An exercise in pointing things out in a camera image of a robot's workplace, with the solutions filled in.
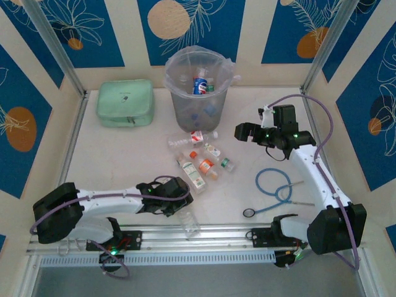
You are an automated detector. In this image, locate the right arm black wrist cable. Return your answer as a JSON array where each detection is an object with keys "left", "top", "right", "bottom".
[{"left": 265, "top": 145, "right": 285, "bottom": 162}]

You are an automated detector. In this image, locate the aluminium mounting rail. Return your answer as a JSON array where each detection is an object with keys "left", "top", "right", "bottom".
[{"left": 26, "top": 222, "right": 310, "bottom": 256}]

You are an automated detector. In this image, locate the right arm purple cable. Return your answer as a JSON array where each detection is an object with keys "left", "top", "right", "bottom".
[{"left": 270, "top": 94, "right": 361, "bottom": 270}]

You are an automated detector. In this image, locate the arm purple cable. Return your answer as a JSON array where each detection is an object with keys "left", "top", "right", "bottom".
[
  {"left": 30, "top": 175, "right": 191, "bottom": 279},
  {"left": 270, "top": 94, "right": 361, "bottom": 270}
]

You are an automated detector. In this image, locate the thin bent metal wire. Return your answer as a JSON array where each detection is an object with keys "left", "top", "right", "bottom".
[{"left": 57, "top": 239, "right": 81, "bottom": 255}]

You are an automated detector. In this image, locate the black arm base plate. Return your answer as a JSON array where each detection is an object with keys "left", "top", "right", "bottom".
[
  {"left": 250, "top": 227, "right": 276, "bottom": 248},
  {"left": 85, "top": 230, "right": 143, "bottom": 251}
]

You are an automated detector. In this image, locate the aluminium frame post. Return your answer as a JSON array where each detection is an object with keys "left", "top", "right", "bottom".
[
  {"left": 23, "top": 0, "right": 89, "bottom": 98},
  {"left": 299, "top": 0, "right": 361, "bottom": 93}
]

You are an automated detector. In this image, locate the grey translucent plastic bin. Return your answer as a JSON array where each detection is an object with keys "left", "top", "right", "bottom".
[{"left": 168, "top": 49, "right": 230, "bottom": 132}]

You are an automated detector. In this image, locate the black controller board with LED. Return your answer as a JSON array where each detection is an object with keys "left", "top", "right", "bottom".
[
  {"left": 273, "top": 247, "right": 308, "bottom": 270},
  {"left": 98, "top": 247, "right": 126, "bottom": 264}
]

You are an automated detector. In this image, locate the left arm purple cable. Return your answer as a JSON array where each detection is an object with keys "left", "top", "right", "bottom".
[{"left": 30, "top": 175, "right": 191, "bottom": 279}]

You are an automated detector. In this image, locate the aluminium side rail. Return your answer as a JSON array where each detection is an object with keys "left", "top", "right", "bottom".
[
  {"left": 299, "top": 88, "right": 341, "bottom": 202},
  {"left": 60, "top": 91, "right": 90, "bottom": 186}
]

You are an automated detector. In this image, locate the small green label clear bottle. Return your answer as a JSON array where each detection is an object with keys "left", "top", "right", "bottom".
[{"left": 220, "top": 157, "right": 236, "bottom": 172}]

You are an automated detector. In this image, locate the white green label long bottle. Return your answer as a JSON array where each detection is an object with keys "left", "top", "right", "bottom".
[{"left": 175, "top": 153, "right": 207, "bottom": 195}]

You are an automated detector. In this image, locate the clear plastic bin liner bag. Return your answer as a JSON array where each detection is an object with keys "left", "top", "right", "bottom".
[{"left": 163, "top": 45, "right": 242, "bottom": 97}]

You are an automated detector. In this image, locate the grey slotted cable duct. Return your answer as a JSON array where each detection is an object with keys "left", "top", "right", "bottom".
[{"left": 40, "top": 249, "right": 277, "bottom": 269}]

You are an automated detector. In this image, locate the blue Pepsi label plastic bottle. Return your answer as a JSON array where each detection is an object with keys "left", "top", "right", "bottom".
[{"left": 192, "top": 76, "right": 209, "bottom": 95}]

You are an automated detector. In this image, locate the blue stethoscope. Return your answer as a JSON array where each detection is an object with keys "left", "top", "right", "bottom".
[{"left": 243, "top": 166, "right": 315, "bottom": 219}]

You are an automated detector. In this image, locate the orange cap orange label bottle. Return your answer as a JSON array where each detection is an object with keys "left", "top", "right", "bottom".
[{"left": 189, "top": 150, "right": 221, "bottom": 182}]

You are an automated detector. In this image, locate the small white label clear bottle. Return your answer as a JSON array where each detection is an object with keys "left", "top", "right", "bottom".
[{"left": 202, "top": 142, "right": 222, "bottom": 158}]

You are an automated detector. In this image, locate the red white label clear bottle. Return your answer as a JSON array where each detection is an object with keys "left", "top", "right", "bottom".
[
  {"left": 178, "top": 209, "right": 201, "bottom": 238},
  {"left": 168, "top": 129, "right": 220, "bottom": 151}
]

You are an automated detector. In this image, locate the mint green zip pouch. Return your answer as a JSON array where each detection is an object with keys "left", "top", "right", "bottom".
[{"left": 95, "top": 79, "right": 155, "bottom": 128}]

